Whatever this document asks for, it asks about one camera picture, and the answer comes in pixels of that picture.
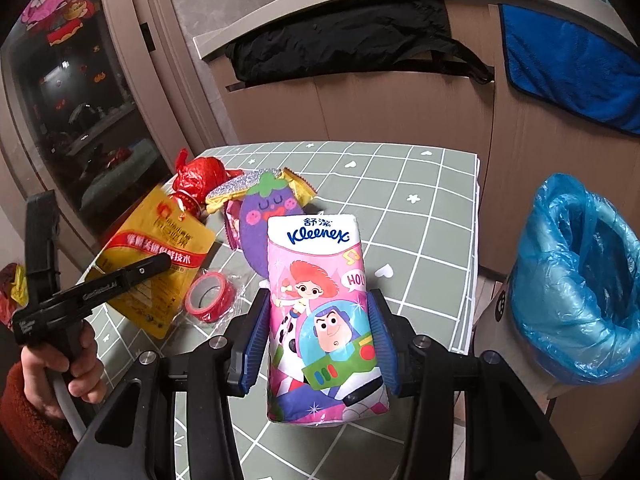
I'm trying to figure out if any purple eggplant toy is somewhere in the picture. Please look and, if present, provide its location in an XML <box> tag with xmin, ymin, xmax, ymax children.
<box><xmin>237</xmin><ymin>172</ymin><xmax>303</xmax><ymax>278</ymax></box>

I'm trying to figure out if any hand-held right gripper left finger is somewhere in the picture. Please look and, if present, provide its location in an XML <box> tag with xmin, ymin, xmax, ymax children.
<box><xmin>60</xmin><ymin>287</ymin><xmax>273</xmax><ymax>480</ymax></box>

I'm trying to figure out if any white counter ledge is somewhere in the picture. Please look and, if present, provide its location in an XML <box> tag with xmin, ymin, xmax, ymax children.
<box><xmin>192</xmin><ymin>0</ymin><xmax>638</xmax><ymax>63</ymax></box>

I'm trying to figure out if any group of colourful window stickers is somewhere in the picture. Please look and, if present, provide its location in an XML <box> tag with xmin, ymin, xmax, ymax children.
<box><xmin>20</xmin><ymin>0</ymin><xmax>136</xmax><ymax>111</ymax></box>

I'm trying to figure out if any red and yellow wrapper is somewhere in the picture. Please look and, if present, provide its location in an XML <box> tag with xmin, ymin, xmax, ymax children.
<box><xmin>0</xmin><ymin>262</ymin><xmax>28</xmax><ymax>326</ymax></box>

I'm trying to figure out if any blue towel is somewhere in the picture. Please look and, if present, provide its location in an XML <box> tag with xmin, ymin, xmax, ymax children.
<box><xmin>499</xmin><ymin>4</ymin><xmax>640</xmax><ymax>136</ymax></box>

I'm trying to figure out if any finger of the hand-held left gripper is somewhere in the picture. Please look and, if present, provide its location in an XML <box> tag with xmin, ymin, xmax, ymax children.
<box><xmin>75</xmin><ymin>253</ymin><xmax>173</xmax><ymax>307</ymax></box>

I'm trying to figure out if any yellow food packet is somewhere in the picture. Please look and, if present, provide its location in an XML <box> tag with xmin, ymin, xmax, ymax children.
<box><xmin>85</xmin><ymin>185</ymin><xmax>217</xmax><ymax>341</ymax></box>

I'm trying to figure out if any beige cabinet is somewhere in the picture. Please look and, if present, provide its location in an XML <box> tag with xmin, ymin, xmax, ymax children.
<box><xmin>210</xmin><ymin>0</ymin><xmax>640</xmax><ymax>281</ymax></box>

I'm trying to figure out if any grey cable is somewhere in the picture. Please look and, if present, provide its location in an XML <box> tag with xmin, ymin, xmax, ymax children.
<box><xmin>44</xmin><ymin>367</ymin><xmax>87</xmax><ymax>443</ymax></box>

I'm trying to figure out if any red foil wrapper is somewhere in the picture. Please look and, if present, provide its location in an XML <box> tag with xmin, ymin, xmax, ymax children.
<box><xmin>172</xmin><ymin>149</ymin><xmax>236</xmax><ymax>221</ymax></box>

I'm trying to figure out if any gold snack wrapper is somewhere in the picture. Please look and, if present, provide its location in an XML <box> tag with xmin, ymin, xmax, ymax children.
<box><xmin>280</xmin><ymin>167</ymin><xmax>318</xmax><ymax>207</ymax></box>

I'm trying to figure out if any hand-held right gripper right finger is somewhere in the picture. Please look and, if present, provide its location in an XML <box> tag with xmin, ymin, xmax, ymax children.
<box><xmin>367</xmin><ymin>290</ymin><xmax>583</xmax><ymax>480</ymax></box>

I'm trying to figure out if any silver glitter wrapper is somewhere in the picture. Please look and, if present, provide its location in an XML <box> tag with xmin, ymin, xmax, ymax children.
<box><xmin>206</xmin><ymin>170</ymin><xmax>273</xmax><ymax>211</ymax></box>

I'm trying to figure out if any pink cartoon tissue pack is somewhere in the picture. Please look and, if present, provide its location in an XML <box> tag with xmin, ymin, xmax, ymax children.
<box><xmin>264</xmin><ymin>212</ymin><xmax>392</xmax><ymax>428</ymax></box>

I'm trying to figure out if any pink wrapper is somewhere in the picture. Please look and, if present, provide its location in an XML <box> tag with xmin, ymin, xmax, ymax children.
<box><xmin>224</xmin><ymin>199</ymin><xmax>243</xmax><ymax>250</ymax></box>

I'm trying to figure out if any person's left forearm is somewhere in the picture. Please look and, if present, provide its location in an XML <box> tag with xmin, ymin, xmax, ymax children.
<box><xmin>0</xmin><ymin>360</ymin><xmax>76</xmax><ymax>480</ymax></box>

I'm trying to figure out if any person's left hand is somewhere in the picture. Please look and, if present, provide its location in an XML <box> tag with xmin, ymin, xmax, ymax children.
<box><xmin>21</xmin><ymin>327</ymin><xmax>106</xmax><ymax>418</ymax></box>

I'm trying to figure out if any red tape roll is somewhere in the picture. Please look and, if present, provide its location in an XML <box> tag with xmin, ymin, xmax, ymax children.
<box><xmin>185</xmin><ymin>271</ymin><xmax>236</xmax><ymax>323</ymax></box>

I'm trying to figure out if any black cloth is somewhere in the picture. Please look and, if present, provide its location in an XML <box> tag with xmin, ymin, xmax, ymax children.
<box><xmin>225</xmin><ymin>0</ymin><xmax>496</xmax><ymax>86</ymax></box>

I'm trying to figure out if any dark glass door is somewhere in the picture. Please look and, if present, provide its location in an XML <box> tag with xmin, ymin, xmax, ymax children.
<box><xmin>0</xmin><ymin>0</ymin><xmax>176</xmax><ymax>271</ymax></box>

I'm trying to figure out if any bin with blue bag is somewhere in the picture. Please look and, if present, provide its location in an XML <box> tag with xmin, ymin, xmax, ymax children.
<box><xmin>510</xmin><ymin>173</ymin><xmax>640</xmax><ymax>386</ymax></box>

